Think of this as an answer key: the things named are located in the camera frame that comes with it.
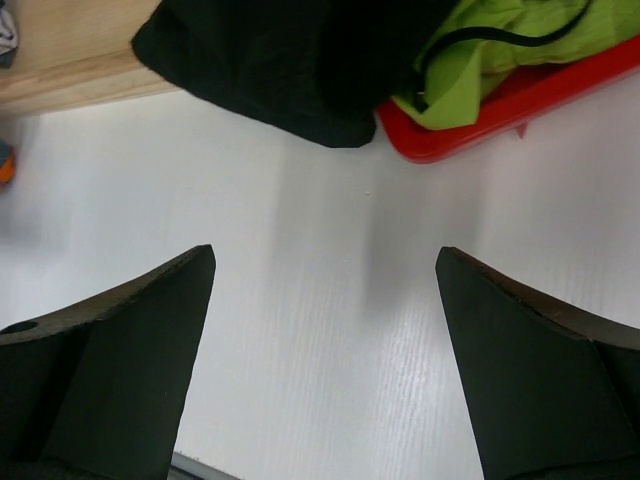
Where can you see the wooden clothes rack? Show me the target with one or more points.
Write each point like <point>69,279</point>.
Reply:
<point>76,53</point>

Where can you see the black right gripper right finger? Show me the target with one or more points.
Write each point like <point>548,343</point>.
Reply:
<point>552,390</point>

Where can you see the red plastic tray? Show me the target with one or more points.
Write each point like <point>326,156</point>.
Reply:
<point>525,95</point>

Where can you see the black shorts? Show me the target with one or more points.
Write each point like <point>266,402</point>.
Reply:
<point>315,69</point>

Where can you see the lime green shorts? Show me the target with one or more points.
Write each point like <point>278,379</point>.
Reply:
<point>483,42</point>

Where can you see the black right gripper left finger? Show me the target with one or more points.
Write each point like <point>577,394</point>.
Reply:
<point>97,389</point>

